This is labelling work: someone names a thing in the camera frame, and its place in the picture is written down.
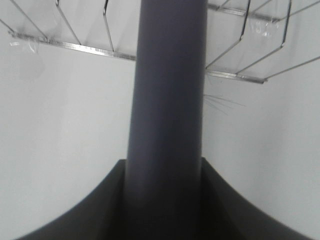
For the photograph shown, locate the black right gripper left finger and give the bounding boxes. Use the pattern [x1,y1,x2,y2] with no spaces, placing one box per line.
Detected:
[19,159,126,240]

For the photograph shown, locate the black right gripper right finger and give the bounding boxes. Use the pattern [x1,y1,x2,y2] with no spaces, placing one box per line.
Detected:
[199,158,308,240]

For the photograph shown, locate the chrome wire plate rack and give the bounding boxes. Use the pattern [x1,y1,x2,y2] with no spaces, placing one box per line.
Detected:
[0,0,320,84]

